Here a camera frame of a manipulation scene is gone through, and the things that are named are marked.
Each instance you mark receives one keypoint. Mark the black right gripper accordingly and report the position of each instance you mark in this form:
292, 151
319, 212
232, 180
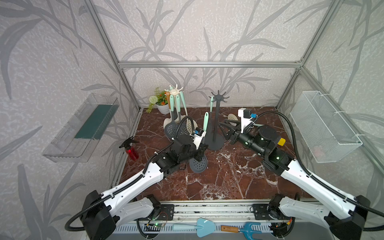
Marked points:
235, 132

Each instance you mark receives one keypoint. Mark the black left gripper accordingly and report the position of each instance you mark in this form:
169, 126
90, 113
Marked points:
200, 152

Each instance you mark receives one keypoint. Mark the cream skimmer wooden handle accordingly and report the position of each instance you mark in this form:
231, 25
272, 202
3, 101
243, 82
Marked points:
167, 93

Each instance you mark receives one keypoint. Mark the grey slotted spatula mint handle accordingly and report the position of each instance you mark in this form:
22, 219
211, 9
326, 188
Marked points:
210, 123

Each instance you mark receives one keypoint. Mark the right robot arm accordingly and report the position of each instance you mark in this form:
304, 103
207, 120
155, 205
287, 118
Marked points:
343, 214

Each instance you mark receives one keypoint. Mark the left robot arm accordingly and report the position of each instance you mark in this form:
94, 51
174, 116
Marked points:
102, 213

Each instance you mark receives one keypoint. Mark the dark grey utensil rack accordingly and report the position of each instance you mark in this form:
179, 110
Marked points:
215, 141

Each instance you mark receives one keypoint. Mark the cream utensil rack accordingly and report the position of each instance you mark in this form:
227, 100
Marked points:
175, 91

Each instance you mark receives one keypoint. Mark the yellow plastic scoop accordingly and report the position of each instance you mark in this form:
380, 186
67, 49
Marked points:
282, 142

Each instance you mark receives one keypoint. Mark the red spray bottle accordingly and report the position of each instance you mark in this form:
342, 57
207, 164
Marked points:
129, 149

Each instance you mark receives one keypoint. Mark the white pot with flowers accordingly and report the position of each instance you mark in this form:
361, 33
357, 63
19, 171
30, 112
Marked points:
159, 100

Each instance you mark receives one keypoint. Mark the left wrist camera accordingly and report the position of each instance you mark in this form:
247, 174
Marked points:
199, 134

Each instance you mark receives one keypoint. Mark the white wire wall basket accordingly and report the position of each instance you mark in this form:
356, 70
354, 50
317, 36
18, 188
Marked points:
326, 133

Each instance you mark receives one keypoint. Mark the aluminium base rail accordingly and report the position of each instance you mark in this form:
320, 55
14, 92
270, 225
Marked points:
220, 211

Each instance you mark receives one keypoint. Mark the blue garden fork wooden handle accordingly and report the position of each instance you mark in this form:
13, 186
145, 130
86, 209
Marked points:
246, 230

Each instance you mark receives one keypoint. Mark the clear plastic wall tray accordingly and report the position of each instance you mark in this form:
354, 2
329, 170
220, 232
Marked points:
78, 139

